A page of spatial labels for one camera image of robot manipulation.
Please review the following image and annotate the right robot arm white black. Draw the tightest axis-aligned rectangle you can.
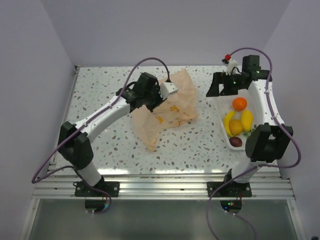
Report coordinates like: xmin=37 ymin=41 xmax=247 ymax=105
xmin=206 ymin=54 xmax=293 ymax=197

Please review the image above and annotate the aluminium rail frame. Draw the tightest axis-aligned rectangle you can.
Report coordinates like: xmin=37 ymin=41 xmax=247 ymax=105
xmin=32 ymin=65 xmax=302 ymax=240

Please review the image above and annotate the fake orange fruit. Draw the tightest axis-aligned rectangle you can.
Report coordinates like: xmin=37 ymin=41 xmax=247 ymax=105
xmin=232 ymin=97 xmax=248 ymax=112

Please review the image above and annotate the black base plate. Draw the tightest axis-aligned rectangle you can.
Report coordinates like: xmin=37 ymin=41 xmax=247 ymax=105
xmin=72 ymin=181 xmax=120 ymax=198
xmin=206 ymin=181 xmax=252 ymax=198

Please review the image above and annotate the fake yellow mango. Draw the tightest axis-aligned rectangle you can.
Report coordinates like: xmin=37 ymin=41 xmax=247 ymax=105
xmin=240 ymin=110 xmax=254 ymax=132

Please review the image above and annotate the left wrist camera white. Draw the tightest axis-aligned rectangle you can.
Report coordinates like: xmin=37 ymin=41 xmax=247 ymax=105
xmin=159 ymin=81 xmax=179 ymax=100

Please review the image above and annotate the fake dark purple plum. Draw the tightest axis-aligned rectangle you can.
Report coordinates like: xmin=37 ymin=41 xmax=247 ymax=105
xmin=229 ymin=136 xmax=243 ymax=148

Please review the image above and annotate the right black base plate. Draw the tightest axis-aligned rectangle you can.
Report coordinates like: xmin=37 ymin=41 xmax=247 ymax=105
xmin=206 ymin=181 xmax=252 ymax=198

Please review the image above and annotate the orange translucent plastic bag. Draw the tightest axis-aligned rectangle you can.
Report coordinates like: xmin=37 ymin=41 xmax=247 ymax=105
xmin=131 ymin=68 xmax=198 ymax=151

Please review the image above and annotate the fake yellow banana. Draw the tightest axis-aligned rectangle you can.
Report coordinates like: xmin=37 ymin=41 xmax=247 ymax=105
xmin=223 ymin=110 xmax=236 ymax=137

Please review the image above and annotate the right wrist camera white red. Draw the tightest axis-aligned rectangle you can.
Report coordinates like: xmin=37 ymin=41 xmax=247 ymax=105
xmin=221 ymin=54 xmax=238 ymax=75

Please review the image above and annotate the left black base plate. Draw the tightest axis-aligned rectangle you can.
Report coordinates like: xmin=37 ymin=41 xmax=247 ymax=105
xmin=72 ymin=181 xmax=120 ymax=198

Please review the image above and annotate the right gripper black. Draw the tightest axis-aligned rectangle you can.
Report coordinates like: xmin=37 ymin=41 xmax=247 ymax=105
xmin=206 ymin=71 xmax=247 ymax=97

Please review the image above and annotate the fake yellow lemon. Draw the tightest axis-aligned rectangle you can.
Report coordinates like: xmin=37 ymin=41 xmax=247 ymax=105
xmin=229 ymin=119 xmax=244 ymax=136

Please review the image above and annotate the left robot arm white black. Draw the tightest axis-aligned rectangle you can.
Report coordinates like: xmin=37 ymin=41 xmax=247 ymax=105
xmin=57 ymin=72 xmax=178 ymax=197

